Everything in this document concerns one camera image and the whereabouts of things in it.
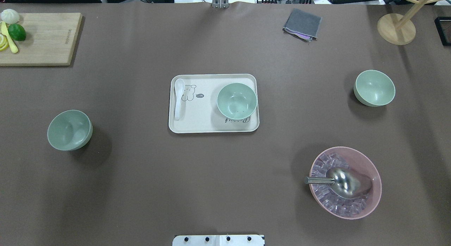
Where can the grey folded cloth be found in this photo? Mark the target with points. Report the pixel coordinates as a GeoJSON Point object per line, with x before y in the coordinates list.
{"type": "Point", "coordinates": [303, 25]}

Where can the yellow lemon slices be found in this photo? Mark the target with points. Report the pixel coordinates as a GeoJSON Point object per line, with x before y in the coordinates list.
{"type": "Point", "coordinates": [4, 44]}

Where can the pink bowl with ice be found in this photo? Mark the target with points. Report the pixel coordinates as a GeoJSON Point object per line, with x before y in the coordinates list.
{"type": "Point", "coordinates": [345, 157]}

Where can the white ceramic spoon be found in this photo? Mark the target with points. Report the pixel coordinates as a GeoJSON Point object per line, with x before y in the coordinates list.
{"type": "Point", "coordinates": [179, 88]}

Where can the yellow plastic knife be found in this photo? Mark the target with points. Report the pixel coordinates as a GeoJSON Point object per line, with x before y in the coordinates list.
{"type": "Point", "coordinates": [11, 43]}

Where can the green lime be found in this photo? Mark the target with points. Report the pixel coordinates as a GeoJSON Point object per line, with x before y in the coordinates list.
{"type": "Point", "coordinates": [17, 32]}

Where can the green bowl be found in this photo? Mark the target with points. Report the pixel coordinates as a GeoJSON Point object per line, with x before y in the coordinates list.
{"type": "Point", "coordinates": [236, 101]}
{"type": "Point", "coordinates": [70, 130]}
{"type": "Point", "coordinates": [374, 88]}

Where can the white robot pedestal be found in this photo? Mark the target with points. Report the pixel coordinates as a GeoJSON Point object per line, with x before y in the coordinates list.
{"type": "Point", "coordinates": [219, 240]}

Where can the wooden mug tree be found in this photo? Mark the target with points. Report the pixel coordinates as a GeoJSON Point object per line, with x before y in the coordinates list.
{"type": "Point", "coordinates": [399, 29]}

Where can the metal ice scoop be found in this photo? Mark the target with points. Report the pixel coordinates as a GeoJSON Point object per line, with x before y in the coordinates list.
{"type": "Point", "coordinates": [344, 182]}

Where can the aluminium frame post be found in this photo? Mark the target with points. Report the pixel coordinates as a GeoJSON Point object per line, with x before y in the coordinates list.
{"type": "Point", "coordinates": [220, 3]}

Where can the wooden cutting board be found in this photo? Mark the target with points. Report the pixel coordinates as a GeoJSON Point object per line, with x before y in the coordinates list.
{"type": "Point", "coordinates": [50, 41]}

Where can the green bowl on tray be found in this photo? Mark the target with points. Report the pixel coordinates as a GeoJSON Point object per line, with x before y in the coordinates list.
{"type": "Point", "coordinates": [236, 101]}

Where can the beige serving tray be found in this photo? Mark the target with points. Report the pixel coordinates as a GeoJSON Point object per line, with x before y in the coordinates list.
{"type": "Point", "coordinates": [198, 108]}

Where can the white garlic bulb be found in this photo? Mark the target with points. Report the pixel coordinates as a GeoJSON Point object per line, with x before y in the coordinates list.
{"type": "Point", "coordinates": [10, 16]}

